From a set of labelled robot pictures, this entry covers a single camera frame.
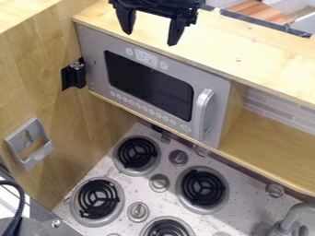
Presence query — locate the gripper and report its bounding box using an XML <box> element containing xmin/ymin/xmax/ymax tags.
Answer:
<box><xmin>107</xmin><ymin>0</ymin><xmax>207</xmax><ymax>47</ymax></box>

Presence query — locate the toy microwave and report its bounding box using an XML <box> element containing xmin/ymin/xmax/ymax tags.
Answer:
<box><xmin>60</xmin><ymin>24</ymin><xmax>233</xmax><ymax>149</ymax></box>

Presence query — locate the toy stove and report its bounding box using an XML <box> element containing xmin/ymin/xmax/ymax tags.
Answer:
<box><xmin>68</xmin><ymin>134</ymin><xmax>232</xmax><ymax>236</ymax></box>

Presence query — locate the tap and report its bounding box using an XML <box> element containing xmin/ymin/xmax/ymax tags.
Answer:
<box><xmin>272</xmin><ymin>202</ymin><xmax>315</xmax><ymax>236</ymax></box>

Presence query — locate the grey wall holder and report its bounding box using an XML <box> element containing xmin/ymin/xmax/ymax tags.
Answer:
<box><xmin>4</xmin><ymin>116</ymin><xmax>56</xmax><ymax>171</ymax></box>

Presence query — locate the black cable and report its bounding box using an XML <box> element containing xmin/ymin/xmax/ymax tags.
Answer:
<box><xmin>0</xmin><ymin>180</ymin><xmax>28</xmax><ymax>236</ymax></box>

